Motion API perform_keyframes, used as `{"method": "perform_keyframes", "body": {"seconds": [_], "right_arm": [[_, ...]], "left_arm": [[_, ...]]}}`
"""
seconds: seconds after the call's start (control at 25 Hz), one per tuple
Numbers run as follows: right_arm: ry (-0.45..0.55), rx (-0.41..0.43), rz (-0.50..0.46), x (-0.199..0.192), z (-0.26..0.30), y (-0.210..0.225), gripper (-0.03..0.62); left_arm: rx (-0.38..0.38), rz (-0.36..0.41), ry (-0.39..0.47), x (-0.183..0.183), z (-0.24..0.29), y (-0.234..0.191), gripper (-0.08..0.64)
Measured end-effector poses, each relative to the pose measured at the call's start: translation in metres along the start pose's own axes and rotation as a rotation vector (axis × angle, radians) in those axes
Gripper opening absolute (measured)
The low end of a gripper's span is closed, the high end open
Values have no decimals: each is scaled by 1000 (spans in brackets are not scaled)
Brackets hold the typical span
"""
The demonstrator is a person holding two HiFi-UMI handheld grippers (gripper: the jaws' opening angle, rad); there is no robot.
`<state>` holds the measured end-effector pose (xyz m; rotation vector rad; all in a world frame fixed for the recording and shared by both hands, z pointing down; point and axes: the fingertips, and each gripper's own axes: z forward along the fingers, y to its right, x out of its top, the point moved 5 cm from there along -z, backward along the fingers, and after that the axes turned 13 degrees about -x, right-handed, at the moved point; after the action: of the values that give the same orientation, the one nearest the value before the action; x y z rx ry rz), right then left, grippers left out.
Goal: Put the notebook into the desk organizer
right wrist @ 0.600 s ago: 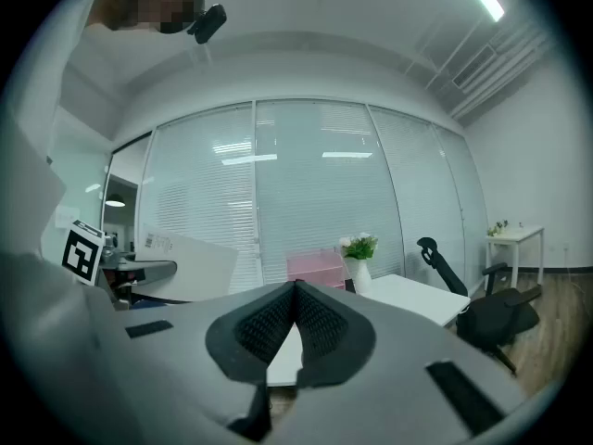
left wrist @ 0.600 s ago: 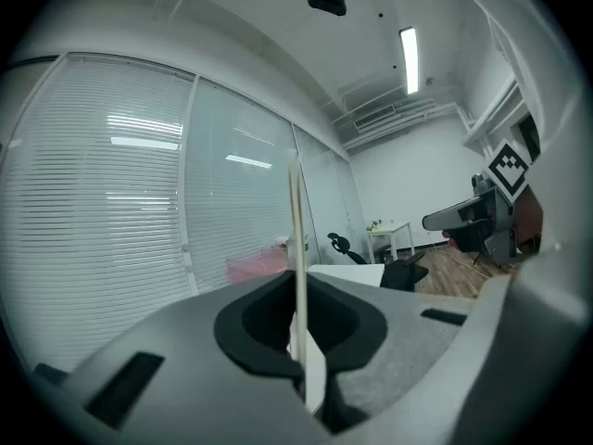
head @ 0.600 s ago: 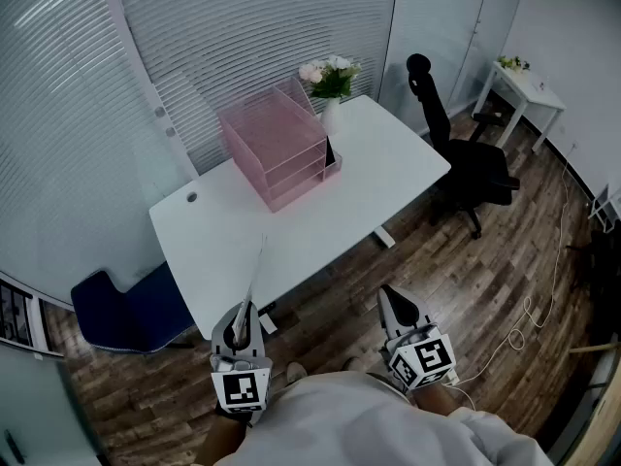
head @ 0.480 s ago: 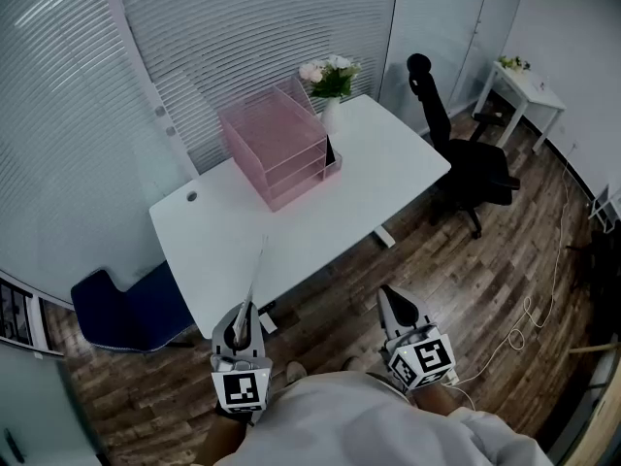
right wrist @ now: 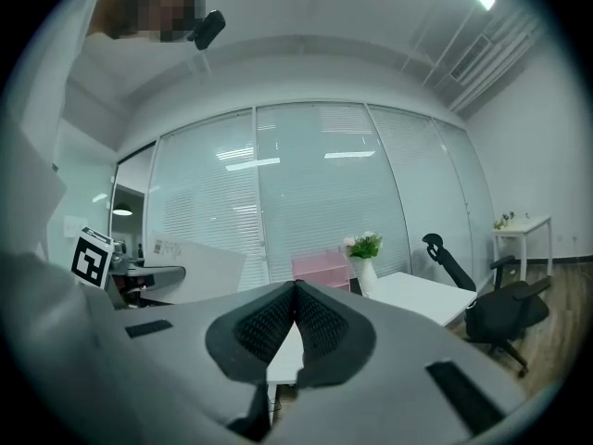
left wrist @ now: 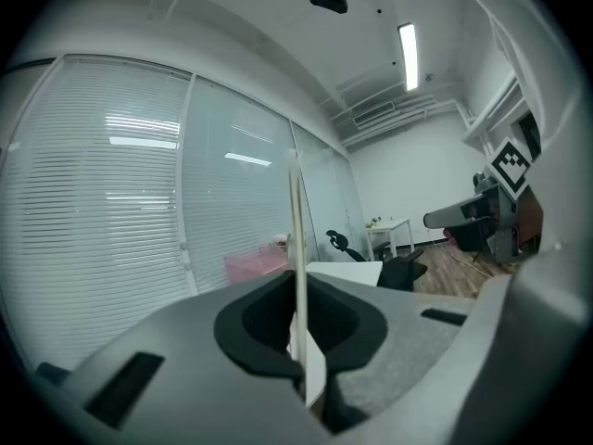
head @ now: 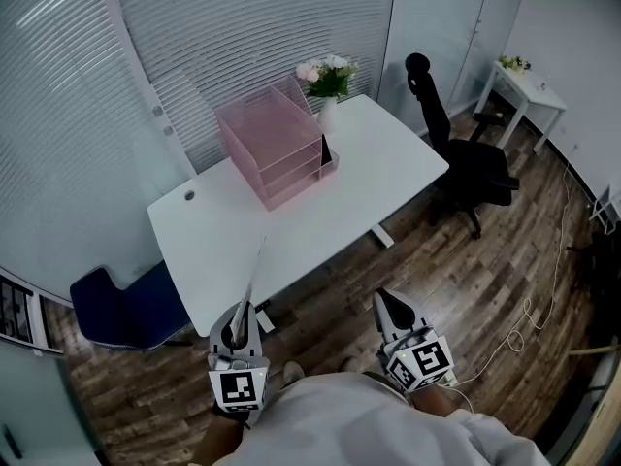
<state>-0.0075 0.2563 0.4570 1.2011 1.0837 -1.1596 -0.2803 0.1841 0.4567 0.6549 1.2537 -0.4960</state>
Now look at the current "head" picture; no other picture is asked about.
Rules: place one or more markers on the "black and white wall poster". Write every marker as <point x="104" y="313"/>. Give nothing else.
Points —
<point x="19" y="313"/>

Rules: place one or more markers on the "black office chair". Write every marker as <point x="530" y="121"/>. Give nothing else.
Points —
<point x="466" y="163"/>

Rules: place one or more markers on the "person's right forearm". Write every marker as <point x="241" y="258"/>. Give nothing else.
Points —
<point x="436" y="396"/>

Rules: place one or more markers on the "blue chair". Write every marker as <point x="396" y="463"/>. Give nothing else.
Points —
<point x="126" y="309"/>

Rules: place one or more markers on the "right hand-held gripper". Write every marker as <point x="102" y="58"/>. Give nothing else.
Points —
<point x="419" y="357"/>

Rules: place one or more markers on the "small potted plant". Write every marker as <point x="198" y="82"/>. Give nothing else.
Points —
<point x="514" y="62"/>

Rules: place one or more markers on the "white side table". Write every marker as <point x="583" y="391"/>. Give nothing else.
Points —
<point x="531" y="92"/>

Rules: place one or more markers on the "white and pink flower bouquet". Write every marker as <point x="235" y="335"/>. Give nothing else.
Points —
<point x="327" y="76"/>

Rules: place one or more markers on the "white vase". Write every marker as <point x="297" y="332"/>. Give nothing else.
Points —
<point x="327" y="114"/>

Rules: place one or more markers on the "person's white shirt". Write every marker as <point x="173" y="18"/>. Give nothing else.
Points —
<point x="369" y="425"/>

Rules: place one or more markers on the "pink mesh drawer organizer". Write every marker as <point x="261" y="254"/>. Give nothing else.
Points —
<point x="271" y="148"/>

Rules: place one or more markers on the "person's shoe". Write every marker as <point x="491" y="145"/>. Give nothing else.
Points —
<point x="292" y="374"/>

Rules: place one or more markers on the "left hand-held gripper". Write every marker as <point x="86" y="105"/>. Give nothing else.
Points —
<point x="238" y="386"/>

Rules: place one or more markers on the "person's left forearm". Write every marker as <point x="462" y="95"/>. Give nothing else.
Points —
<point x="220" y="437"/>

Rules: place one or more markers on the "white desk foot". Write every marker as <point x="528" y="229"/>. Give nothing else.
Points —
<point x="383" y="237"/>

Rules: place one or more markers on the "grey white booklet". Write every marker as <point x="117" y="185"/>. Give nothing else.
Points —
<point x="252" y="284"/>

